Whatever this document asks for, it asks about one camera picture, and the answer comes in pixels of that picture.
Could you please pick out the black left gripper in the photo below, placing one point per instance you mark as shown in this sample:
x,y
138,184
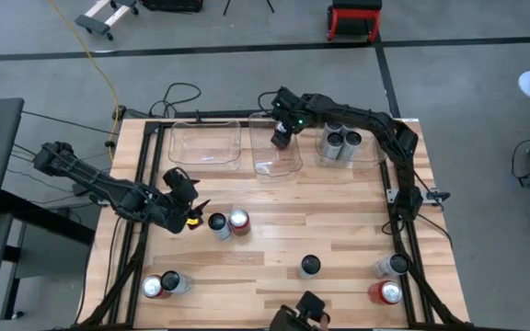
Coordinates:
x,y
182,193

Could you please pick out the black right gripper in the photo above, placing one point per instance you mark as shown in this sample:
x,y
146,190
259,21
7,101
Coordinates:
x,y
288,108

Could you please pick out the Celsius can with blue band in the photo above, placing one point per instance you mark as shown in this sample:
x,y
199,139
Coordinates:
x,y
391,265
311,264
169,281
218,222

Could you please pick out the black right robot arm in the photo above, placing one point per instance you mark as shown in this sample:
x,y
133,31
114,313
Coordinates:
x,y
361,117

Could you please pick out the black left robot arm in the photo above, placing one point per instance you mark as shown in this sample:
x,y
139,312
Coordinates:
x,y
104,186

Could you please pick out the narrow clear plastic bin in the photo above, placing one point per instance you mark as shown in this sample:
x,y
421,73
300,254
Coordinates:
x,y
269,165

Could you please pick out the yellow tape tag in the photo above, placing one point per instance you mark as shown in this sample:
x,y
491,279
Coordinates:
x,y
194,223

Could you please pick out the wide clear plastic bin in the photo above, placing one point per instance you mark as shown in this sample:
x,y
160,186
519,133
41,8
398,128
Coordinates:
x,y
177,156
371,155

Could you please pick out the black power brick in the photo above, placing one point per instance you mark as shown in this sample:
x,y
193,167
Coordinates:
x,y
129,112

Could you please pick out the silver mounting plate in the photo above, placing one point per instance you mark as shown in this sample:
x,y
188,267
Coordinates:
x,y
390,195

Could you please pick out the red and black stool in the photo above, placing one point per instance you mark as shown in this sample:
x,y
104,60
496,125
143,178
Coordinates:
x,y
353,16

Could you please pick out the black tripod legs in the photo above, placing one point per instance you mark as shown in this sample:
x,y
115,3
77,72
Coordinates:
x,y
226,7

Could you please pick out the black case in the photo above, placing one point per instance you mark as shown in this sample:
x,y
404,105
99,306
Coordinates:
x,y
173,4

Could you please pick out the person's hand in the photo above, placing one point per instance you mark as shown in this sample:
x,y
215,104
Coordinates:
x,y
324,323

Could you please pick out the wheeled wooden dolly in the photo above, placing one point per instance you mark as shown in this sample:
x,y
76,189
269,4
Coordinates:
x,y
92,25

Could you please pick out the black aluminium extrusion frame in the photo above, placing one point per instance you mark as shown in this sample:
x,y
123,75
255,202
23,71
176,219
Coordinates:
x,y
133,299

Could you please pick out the black desk leg frame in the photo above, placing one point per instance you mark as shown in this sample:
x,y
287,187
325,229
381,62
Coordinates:
x,y
12,285

